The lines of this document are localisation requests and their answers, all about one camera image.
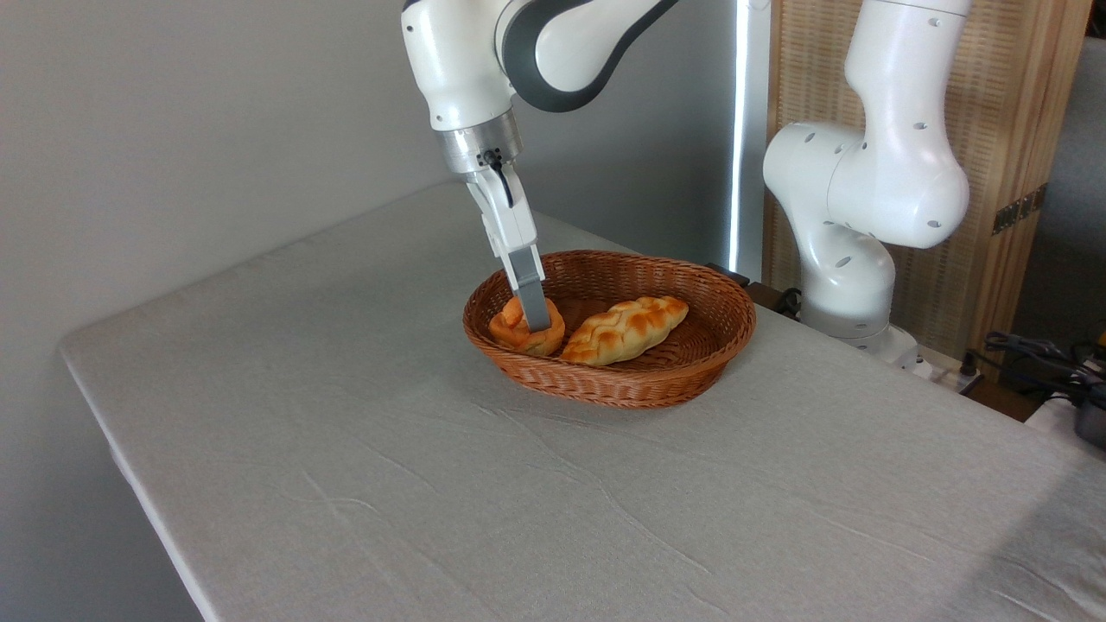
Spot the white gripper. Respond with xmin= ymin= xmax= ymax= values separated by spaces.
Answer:
xmin=467 ymin=162 xmax=552 ymax=333

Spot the round orange bread roll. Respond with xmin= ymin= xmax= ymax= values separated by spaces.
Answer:
xmin=488 ymin=295 xmax=567 ymax=358

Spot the braided golden bread loaf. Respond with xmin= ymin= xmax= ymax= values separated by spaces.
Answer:
xmin=560 ymin=295 xmax=690 ymax=367

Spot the brown wicker basket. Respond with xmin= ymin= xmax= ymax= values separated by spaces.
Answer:
xmin=462 ymin=250 xmax=758 ymax=409

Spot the grey tablecloth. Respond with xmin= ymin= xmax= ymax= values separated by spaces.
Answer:
xmin=59 ymin=181 xmax=1106 ymax=622

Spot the black table clamp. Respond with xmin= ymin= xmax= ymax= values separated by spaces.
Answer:
xmin=707 ymin=262 xmax=802 ymax=317

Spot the dark metal screen hinge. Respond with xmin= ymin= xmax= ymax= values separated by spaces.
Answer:
xmin=992 ymin=183 xmax=1048 ymax=236

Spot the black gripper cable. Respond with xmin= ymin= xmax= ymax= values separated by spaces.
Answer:
xmin=481 ymin=149 xmax=516 ymax=209

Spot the white vertical post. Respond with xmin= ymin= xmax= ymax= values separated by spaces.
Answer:
xmin=728 ymin=0 xmax=772 ymax=282

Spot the black cable bundle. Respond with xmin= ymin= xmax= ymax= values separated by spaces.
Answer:
xmin=963 ymin=331 xmax=1106 ymax=409

